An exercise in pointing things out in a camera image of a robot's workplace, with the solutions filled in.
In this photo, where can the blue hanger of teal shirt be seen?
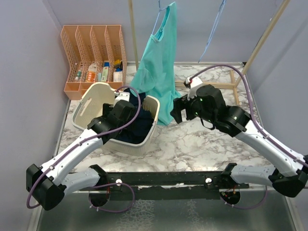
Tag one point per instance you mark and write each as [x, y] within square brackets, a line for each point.
[160, 10]

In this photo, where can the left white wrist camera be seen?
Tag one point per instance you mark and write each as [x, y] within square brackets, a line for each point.
[121, 95]

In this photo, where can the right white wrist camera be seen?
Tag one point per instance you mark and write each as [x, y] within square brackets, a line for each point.
[193, 84]

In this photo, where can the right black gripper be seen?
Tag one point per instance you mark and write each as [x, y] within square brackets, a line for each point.
[180, 104]

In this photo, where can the light blue wire hanger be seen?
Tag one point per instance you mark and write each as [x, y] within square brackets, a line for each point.
[214, 27]

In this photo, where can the small bottle in organizer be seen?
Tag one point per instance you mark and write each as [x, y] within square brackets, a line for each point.
[78, 75]

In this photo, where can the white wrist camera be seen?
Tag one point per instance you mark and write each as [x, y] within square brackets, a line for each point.
[121, 95]
[193, 84]

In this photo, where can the cream plastic laundry basket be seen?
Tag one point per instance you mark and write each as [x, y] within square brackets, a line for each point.
[91, 106]

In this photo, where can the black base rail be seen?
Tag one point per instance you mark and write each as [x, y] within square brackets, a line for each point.
[167, 185]

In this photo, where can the teal t shirt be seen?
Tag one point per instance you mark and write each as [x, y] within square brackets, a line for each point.
[155, 75]

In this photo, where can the navy blue t shirt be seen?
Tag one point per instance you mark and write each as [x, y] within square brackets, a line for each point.
[137, 131]

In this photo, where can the orange plastic file organizer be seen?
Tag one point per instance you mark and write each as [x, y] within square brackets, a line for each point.
[86, 44]

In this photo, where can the green white box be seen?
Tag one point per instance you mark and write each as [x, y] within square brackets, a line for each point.
[105, 71]

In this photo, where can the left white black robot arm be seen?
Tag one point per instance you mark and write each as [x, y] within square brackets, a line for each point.
[49, 183]

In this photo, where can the orange white packet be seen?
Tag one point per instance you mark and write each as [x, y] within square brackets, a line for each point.
[91, 73]

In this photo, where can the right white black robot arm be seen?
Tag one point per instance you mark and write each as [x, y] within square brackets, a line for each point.
[286, 175]

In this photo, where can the yellow black sponge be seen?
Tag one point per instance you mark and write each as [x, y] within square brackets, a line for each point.
[117, 64]

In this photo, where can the white blue box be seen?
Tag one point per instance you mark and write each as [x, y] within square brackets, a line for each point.
[118, 75]

